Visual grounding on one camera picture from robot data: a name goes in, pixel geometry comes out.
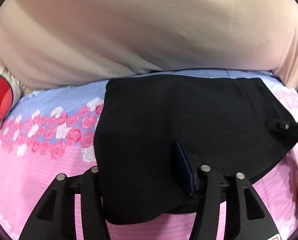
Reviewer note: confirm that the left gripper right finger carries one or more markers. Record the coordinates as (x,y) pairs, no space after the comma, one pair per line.
(246,216)

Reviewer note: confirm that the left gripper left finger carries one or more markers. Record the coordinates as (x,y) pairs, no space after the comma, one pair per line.
(53,217)

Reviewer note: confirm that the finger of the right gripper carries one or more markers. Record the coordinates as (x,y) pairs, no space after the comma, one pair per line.
(283,126)

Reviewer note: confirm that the black pants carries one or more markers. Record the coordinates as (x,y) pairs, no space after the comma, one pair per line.
(155,132)

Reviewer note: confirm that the white cartoon face pillow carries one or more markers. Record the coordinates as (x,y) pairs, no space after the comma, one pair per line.
(0,92)

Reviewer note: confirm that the large beige pillow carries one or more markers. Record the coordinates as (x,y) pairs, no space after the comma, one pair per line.
(49,43)

